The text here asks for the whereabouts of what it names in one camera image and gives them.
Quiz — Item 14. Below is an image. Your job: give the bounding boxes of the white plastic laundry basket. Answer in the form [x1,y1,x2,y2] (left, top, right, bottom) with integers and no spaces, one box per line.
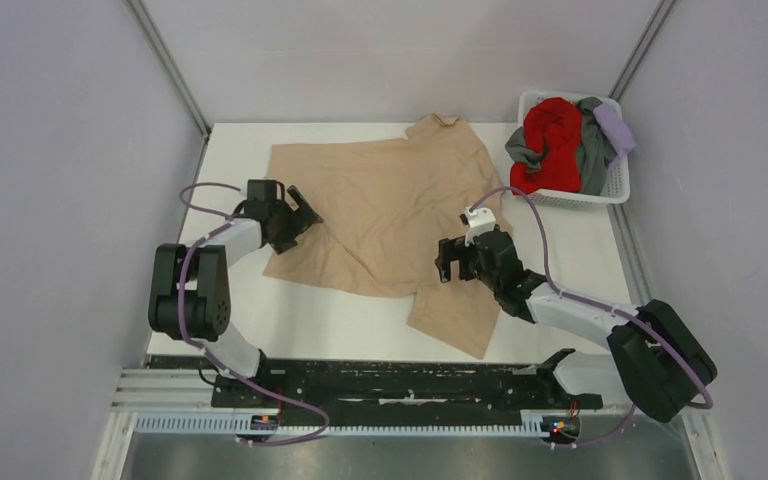
[517,90,631,209]

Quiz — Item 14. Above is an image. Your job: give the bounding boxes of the beige t shirt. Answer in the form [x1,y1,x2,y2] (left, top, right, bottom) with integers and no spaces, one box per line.
[264,114,502,359]

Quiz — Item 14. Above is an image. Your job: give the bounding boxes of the right corner wall profile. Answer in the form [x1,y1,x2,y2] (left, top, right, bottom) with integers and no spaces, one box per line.
[609,0,678,102]

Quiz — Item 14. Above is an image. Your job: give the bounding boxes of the left corner wall profile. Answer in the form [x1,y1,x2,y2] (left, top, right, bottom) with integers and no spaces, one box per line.
[125,0,212,142]

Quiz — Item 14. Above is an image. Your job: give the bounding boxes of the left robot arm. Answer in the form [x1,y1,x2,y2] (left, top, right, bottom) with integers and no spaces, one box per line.
[147,179,322,408]

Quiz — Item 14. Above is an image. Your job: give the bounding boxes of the red t shirt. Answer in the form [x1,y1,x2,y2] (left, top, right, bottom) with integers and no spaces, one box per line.
[505,97,582,194]

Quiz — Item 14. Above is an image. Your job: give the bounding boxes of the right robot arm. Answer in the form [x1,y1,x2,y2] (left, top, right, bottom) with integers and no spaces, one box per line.
[435,228,718,423]

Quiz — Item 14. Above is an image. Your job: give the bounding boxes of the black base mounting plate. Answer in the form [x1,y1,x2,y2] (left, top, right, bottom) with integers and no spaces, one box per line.
[211,358,603,427]

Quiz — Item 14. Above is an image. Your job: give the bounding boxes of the grey t shirt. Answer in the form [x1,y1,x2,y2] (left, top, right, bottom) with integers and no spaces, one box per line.
[505,96,618,197]

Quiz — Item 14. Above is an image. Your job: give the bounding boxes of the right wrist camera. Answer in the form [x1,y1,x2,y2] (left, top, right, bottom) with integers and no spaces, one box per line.
[461,207,497,246]

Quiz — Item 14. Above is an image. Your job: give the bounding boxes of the lilac t shirt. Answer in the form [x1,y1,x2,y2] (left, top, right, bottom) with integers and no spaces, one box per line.
[593,102,636,157]

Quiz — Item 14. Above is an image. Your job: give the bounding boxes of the aluminium frame rail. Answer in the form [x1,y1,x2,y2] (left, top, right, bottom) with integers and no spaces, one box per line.
[113,360,624,416]

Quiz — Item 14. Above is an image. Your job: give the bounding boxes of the white slotted cable duct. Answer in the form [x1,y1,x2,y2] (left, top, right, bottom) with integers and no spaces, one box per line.
[133,409,570,440]

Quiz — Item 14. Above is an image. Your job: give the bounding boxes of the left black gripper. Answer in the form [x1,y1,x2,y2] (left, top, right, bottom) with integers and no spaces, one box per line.
[269,187,323,256]

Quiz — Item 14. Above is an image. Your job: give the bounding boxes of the corner wall profile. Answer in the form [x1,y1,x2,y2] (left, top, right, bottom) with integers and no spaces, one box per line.
[609,0,678,102]
[125,0,212,142]

